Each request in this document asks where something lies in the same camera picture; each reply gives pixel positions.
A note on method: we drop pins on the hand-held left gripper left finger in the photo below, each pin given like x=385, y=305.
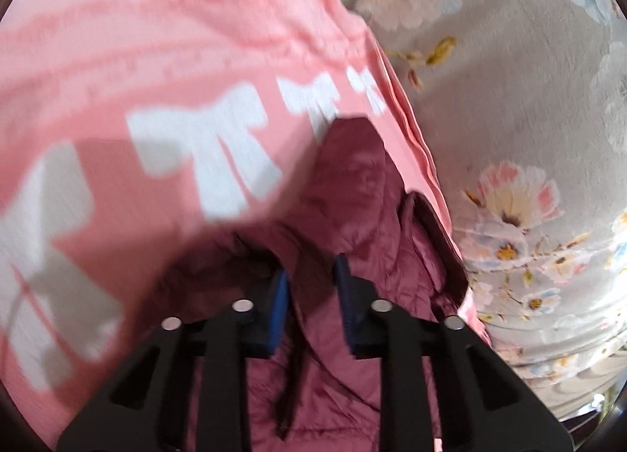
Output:
x=277, y=315

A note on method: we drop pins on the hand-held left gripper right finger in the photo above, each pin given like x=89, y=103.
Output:
x=345, y=300

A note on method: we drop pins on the maroon puffer jacket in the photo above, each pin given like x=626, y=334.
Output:
x=357, y=187

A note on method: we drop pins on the grey floral bed sheet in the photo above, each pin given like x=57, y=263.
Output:
x=514, y=114

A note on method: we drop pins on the pink blanket with white bows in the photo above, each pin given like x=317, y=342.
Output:
x=147, y=40

